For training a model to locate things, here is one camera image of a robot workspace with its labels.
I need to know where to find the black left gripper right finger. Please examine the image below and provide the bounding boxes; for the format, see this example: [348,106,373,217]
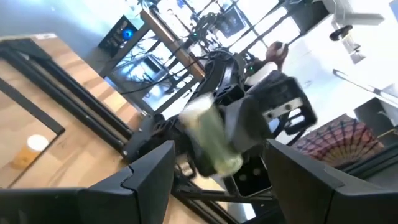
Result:
[266,139,398,224]

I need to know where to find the person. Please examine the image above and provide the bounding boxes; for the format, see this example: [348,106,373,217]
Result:
[245,40,290,88]

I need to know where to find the red patterned cloth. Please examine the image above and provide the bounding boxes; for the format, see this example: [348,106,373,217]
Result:
[290,113,386,169]

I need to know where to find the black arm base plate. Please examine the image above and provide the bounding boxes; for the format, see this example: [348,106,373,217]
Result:
[231,155,273,197]

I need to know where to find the black computer tower blue light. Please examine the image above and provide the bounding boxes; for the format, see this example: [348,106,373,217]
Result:
[98,14,139,58]

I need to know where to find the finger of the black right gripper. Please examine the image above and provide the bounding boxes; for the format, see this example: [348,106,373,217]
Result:
[224,94,274,154]
[182,136,218,179]

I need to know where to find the wooden shelf black metal frame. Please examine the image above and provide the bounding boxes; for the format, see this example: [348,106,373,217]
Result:
[0,77,66,189]

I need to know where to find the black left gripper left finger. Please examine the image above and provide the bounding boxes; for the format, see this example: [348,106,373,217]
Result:
[0,140,176,224]

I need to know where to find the dark grey box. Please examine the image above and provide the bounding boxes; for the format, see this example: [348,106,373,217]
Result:
[353,96,398,138]

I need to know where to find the black cylindrical device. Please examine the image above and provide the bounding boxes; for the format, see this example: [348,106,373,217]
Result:
[328,24,354,42]

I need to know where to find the small orange medicine bottle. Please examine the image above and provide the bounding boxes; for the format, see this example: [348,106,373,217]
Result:
[11,134,50,170]

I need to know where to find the wooden workbench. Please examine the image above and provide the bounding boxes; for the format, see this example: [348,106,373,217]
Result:
[99,7,208,114]

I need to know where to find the small yellow-green medicine bottle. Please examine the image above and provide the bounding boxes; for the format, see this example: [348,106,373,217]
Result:
[178,93,245,178]

